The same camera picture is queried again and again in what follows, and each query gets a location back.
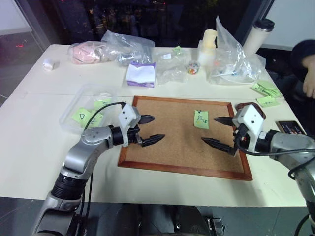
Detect cream white plastic bottle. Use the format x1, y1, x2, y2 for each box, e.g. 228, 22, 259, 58
197, 29, 219, 67

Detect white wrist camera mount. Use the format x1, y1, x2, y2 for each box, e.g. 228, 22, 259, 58
117, 103, 141, 148
232, 104, 266, 152

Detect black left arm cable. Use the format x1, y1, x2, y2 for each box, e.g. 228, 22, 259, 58
78, 101, 126, 236

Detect white tumbler with black lid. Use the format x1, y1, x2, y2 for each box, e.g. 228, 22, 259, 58
243, 18, 276, 56

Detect crumpled clear plastic bag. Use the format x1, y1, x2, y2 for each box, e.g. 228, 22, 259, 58
100, 30, 156, 67

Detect person's black sleeve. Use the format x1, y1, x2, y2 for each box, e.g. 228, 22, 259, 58
290, 39, 315, 83

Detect small colourful jar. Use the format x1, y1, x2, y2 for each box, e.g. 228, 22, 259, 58
187, 61, 201, 76

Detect person's bare hand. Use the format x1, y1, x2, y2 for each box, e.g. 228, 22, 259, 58
302, 58, 315, 99

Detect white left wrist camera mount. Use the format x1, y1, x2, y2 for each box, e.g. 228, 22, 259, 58
117, 103, 141, 148

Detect pile of green notes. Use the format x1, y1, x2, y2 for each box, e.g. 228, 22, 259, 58
251, 79, 279, 98

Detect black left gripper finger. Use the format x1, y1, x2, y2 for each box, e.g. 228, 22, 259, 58
142, 134, 166, 148
140, 114, 156, 125

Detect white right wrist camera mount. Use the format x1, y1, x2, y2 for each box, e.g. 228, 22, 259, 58
232, 104, 266, 152

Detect black smartphone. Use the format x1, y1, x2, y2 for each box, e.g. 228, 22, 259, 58
275, 119, 307, 136

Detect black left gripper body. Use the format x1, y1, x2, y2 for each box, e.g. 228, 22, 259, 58
127, 115, 145, 148

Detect flat clear plastic bag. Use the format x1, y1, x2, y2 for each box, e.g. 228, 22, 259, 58
153, 47, 198, 86

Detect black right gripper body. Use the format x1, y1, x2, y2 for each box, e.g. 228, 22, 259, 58
232, 122, 248, 151

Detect brown shallow dish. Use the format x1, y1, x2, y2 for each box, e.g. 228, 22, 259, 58
234, 101, 267, 120

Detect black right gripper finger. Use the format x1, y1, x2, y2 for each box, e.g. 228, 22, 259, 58
213, 116, 235, 126
201, 137, 239, 157

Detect plastic bag of pink items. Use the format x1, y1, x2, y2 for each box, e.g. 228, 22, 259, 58
67, 40, 109, 65

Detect large clear plastic bag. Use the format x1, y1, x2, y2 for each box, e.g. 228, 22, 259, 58
206, 15, 266, 86

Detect clear plastic storage box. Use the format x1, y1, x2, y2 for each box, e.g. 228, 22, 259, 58
59, 83, 124, 135

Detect green scribbled sticky note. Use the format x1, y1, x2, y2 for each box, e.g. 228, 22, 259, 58
193, 109, 210, 129

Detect wood framed cork board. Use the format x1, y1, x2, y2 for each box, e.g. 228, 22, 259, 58
118, 95, 253, 181

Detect purple white tissue pack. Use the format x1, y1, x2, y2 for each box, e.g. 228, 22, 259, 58
125, 60, 157, 89

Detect green card with triangle symbol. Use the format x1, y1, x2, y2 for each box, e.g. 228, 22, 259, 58
71, 107, 91, 127

